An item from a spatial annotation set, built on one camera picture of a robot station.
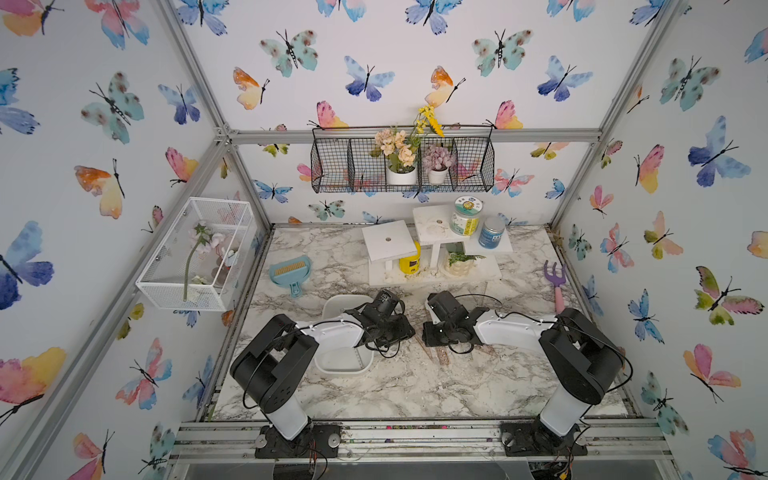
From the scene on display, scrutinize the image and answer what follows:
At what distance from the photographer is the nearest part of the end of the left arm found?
0.69 metres

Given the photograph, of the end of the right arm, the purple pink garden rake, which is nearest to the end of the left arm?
the end of the right arm

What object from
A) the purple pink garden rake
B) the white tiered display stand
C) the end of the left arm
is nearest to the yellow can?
the white tiered display stand

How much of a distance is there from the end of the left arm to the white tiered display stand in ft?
0.66

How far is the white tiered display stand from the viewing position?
0.91 meters

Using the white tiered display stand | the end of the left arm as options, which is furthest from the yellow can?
the end of the left arm
